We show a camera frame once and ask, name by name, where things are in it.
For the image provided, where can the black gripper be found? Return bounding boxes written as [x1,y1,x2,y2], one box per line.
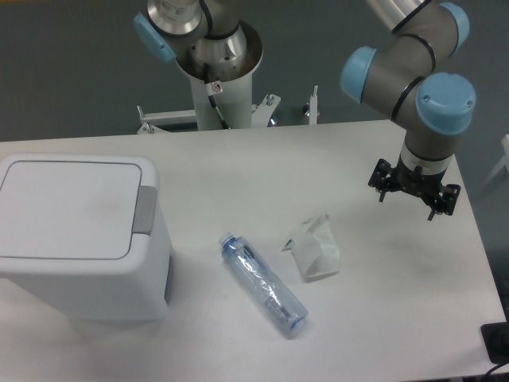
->
[368,158,461,221]

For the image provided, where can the white plastic trash can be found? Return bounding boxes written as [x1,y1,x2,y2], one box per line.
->
[1,153,173,321]

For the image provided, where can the crumpled white paper bag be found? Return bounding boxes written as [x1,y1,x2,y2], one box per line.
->
[282,213,340,282]

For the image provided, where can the empty clear plastic bottle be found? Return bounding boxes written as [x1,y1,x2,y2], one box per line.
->
[219,232,309,337]

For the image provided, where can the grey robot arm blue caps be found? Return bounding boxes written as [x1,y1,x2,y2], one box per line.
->
[340,1,476,218]

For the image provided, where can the black device at table edge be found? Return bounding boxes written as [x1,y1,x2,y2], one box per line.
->
[480,322,508,364]

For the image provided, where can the white trash can lid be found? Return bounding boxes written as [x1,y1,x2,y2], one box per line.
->
[1,158,142,260]

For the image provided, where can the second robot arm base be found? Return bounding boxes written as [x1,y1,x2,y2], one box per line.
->
[134,0,240,62]

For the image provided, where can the black cable on pedestal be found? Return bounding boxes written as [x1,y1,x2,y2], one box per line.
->
[201,62,231,131]

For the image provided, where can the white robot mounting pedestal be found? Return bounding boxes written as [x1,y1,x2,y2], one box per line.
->
[136,19,321,135]

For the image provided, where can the white frame at right edge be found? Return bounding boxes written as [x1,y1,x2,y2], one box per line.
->
[474,134,508,200]

